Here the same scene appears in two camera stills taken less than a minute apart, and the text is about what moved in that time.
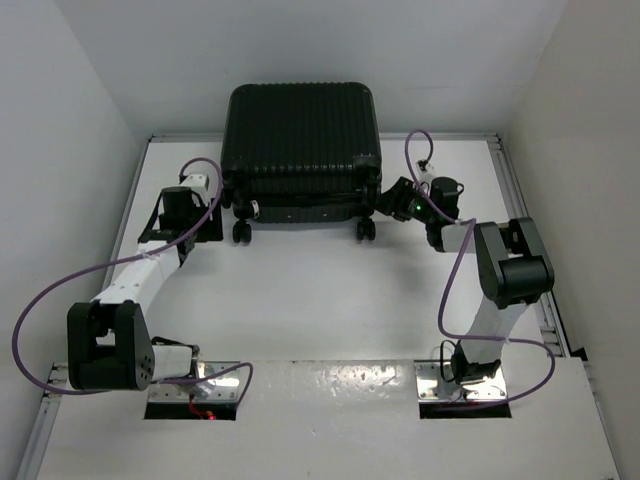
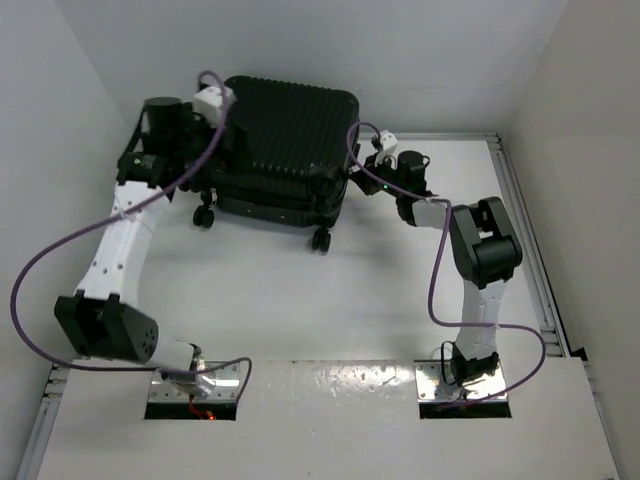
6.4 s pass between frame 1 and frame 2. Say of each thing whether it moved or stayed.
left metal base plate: stayed
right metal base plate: stayed
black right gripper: moved
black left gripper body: moved
